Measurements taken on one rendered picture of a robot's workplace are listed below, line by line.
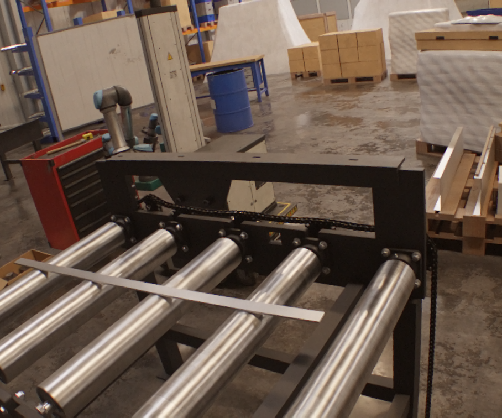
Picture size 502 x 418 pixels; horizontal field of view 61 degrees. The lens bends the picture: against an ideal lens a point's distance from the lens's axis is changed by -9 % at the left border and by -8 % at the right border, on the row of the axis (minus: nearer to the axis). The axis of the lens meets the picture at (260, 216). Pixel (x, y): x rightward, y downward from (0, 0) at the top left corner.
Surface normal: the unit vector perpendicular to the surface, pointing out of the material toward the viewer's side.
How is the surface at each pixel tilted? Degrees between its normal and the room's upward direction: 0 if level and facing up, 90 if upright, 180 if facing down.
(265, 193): 90
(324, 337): 0
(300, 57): 90
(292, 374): 0
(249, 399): 0
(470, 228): 90
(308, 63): 90
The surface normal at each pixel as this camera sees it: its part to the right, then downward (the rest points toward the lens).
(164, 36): 0.86, 0.07
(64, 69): 0.56, 0.25
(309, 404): -0.21, -0.90
